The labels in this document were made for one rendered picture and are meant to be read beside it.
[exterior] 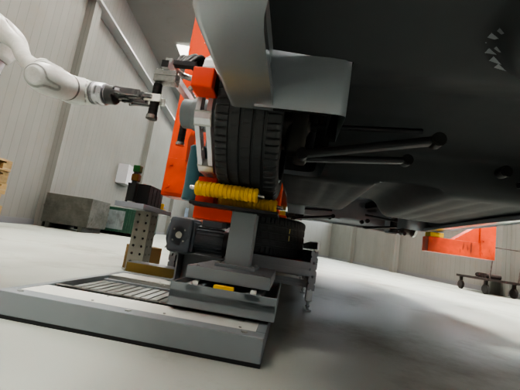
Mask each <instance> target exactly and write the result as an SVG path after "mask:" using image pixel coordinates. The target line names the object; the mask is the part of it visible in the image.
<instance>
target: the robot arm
mask: <svg viewBox="0 0 520 390"><path fill-rule="evenodd" d="M14 61H17V62H18V63H19V65H20V66H21V67H22V68H23V69H24V73H23V75H24V78H25V81H26V83H27V84H28V85H29V86H30V87H31V88H32V89H33V90H35V91H37V92H39V93H41V94H44V95H46V96H49V97H52V98H57V99H60V100H62V101H65V102H67V103H71V104H79V105H91V104H95V105H104V106H107V105H109V104H113V105H117V104H118V103H119V102H123V103H129V106H142V107H148V106H149V103H150V101H158V102H159V106H163V107H165V105H166V99H162V95H161V94H153V93H144V92H143V91H141V90H139V89H134V88H127V87H119V86H114V85H108V84H107V83H101V82H96V81H90V80H87V79H86V78H83V77H77V76H74V75H72V74H69V73H68V72H66V71H65V70H64V69H63V68H62V67H59V66H57V65H56V64H55V63H52V62H50V61H48V60H47V59H45V58H38V59H36V58H35V57H34V56H32V55H31V53H30V51H29V44H28V42H27V40H26V38H25V37H24V35H23V34H22V33H21V32H20V31H19V29H18V28H17V27H16V26H15V25H14V24H13V23H12V22H10V21H9V20H8V19H7V18H6V17H4V16H3V15H2V14H1V13H0V73H1V72H2V70H3V68H4V66H5V65H9V64H11V63H12V62H14Z"/></svg>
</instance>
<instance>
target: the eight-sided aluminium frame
mask: <svg viewBox="0 0 520 390"><path fill-rule="evenodd" d="M203 67H210V68H215V70H216V67H215V66H214V62H213V60H212V58H211V56H209V57H206V59H205V60H204V65H203ZM216 71H217V70H216ZM217 75H218V72H217ZM218 76H219V75H218ZM219 79H220V77H219ZM205 101H206V98H205V97H197V105H196V109H194V119H193V125H194V127H195V136H196V146H197V167H198V171H199V173H202V174H203V175H204V176H206V177H212V178H217V174H216V169H215V161H214V112H215V107H216V102H217V99H216V98H209V100H208V105H207V110H206V111H205V110H204V105H205ZM203 126H204V127H206V137H207V159H205V153H204V130H203Z"/></svg>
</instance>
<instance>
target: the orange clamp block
mask: <svg viewBox="0 0 520 390"><path fill-rule="evenodd" d="M219 83H220V79H219V76H218V75H217V71H216V70H215V68H210V67H194V68H193V75H192V79H191V83H190V85H191V87H192V88H193V90H194V91H195V93H196V95H197V96H198V97H202V98H217V92H218V87H219Z"/></svg>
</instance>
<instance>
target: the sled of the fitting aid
mask: <svg viewBox="0 0 520 390"><path fill-rule="evenodd" d="M280 288H281V283H280V282H273V284H272V287H271V289H270V290H269V291H265V290H260V289H252V288H247V287H242V286H233V285H228V284H224V283H219V282H211V281H206V280H201V279H192V278H187V277H183V278H180V279H175V280H173V281H171V284H170V288H169V296H168V300H167V304H170V305H175V306H181V307H186V308H191V309H195V310H203V311H204V310H205V311H210V312H214V313H222V314H227V315H232V316H239V317H242V318H246V319H251V320H259V321H264V322H270V323H274V320H275V314H276V310H277V306H278V302H279V294H280Z"/></svg>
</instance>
